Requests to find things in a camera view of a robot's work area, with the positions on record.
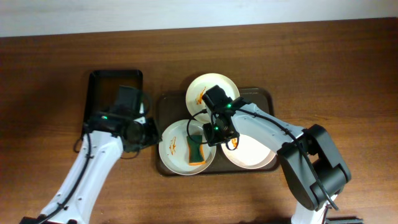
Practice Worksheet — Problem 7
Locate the green orange sponge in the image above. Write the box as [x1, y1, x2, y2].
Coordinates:
[187, 135, 205, 166]

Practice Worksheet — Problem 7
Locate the cream plate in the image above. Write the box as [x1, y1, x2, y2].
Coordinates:
[185, 73, 240, 116]
[159, 119, 216, 175]
[221, 134, 275, 169]

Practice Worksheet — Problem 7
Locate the cream plate back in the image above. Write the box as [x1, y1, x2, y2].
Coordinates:
[185, 73, 240, 116]

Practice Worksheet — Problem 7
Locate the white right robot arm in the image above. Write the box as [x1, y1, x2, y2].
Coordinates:
[202, 96, 351, 223]

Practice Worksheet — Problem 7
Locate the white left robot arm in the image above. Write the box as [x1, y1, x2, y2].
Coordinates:
[20, 113, 160, 224]

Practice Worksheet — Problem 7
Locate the brown serving tray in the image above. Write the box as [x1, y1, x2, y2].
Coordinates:
[156, 87, 279, 175]

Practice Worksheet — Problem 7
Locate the black water basin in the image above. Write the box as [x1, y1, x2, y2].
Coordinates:
[81, 70, 147, 140]

